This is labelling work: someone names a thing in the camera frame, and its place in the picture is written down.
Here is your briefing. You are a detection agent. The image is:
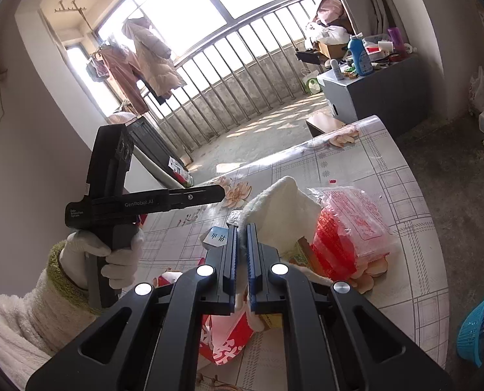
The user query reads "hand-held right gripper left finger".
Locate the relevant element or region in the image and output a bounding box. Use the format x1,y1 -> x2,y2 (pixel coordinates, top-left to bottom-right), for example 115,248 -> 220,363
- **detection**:
25,224 -> 238,391

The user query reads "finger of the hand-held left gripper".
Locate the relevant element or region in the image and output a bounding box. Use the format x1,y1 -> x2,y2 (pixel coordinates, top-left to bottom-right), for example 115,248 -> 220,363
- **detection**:
166,184 -> 226,209

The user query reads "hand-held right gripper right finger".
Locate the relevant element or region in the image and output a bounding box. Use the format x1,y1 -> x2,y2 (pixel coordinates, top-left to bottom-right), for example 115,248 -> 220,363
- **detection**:
246,223 -> 452,391

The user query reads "yellow green box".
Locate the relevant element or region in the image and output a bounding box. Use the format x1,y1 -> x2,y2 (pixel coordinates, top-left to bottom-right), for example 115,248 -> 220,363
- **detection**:
289,238 -> 322,271

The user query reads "white towel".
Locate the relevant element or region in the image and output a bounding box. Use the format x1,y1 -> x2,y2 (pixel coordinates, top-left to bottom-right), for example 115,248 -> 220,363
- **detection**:
232,176 -> 334,335

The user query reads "clear bag of red packets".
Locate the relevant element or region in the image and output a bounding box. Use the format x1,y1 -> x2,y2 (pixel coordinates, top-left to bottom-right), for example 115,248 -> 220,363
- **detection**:
307,185 -> 400,282

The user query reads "blue plastic wastebasket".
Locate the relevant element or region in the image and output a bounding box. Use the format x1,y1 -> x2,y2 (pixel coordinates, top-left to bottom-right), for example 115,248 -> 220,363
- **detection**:
459,275 -> 484,367

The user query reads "person's left forearm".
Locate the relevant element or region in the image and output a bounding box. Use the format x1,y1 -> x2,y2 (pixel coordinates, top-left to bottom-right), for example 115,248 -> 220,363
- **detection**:
0,240 -> 104,379

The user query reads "person's left hand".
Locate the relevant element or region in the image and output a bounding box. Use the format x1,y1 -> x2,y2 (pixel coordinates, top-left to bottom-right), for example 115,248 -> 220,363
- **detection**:
59,226 -> 145,294

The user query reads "small blue white box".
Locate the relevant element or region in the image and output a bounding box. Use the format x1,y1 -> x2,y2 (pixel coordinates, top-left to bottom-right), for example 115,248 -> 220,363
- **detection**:
199,226 -> 231,250

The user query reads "black cabinet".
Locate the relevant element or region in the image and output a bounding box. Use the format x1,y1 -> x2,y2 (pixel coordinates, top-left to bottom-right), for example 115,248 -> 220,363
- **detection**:
124,116 -> 194,184

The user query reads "cream hanging jacket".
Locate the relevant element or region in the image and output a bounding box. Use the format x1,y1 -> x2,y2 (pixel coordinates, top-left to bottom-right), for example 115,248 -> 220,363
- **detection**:
122,16 -> 188,100

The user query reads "metal balcony railing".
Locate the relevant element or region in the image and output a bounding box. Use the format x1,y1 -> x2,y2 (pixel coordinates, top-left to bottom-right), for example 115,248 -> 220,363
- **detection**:
97,0 -> 336,153

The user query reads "wooden stool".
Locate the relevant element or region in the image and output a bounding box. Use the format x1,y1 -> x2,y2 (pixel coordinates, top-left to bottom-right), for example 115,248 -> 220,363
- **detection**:
306,112 -> 346,138

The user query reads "floral plastic tablecloth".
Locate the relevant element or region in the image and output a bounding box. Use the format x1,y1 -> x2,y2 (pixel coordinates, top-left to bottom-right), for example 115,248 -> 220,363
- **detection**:
136,115 -> 450,391

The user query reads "green white paper bag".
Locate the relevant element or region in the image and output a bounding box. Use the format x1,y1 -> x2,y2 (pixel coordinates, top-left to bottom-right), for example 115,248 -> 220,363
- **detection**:
300,69 -> 323,96

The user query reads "ceiling clothes rack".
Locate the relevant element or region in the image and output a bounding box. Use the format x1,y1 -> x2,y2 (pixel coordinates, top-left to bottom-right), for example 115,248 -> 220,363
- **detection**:
54,2 -> 88,25

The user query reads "black flat object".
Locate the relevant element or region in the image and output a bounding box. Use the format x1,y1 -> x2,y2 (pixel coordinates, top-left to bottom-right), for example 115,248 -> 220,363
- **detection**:
295,49 -> 320,66

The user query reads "large window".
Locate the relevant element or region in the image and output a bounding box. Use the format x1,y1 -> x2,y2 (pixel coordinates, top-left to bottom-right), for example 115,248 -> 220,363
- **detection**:
95,0 -> 320,62

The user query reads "brown cardboard box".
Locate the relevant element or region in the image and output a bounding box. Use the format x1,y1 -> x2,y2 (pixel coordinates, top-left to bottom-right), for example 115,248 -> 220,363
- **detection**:
313,38 -> 351,60

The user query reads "grey cabinet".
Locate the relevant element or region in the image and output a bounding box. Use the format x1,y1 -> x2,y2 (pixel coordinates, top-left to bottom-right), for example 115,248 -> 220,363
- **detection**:
316,55 -> 426,125

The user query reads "white crumpled plastic bag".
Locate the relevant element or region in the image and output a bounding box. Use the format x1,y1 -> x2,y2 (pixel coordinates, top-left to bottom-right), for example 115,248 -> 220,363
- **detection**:
305,22 -> 349,45

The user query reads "blue detergent bottle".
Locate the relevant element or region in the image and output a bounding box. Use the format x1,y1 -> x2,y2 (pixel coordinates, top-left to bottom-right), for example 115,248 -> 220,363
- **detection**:
347,34 -> 375,76

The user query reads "pink cloth bundle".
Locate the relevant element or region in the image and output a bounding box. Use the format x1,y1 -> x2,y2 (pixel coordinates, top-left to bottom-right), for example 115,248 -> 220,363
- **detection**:
313,0 -> 355,33

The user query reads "assorted cabinet clutter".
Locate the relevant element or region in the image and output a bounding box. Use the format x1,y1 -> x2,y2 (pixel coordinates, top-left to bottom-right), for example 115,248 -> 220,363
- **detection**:
342,35 -> 418,78

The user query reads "purple cup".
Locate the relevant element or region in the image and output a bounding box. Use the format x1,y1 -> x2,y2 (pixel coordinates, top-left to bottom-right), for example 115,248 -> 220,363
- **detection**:
387,27 -> 406,55

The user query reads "grey curtain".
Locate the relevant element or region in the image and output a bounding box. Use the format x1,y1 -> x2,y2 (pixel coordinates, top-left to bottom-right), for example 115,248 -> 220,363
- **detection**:
364,0 -> 398,33

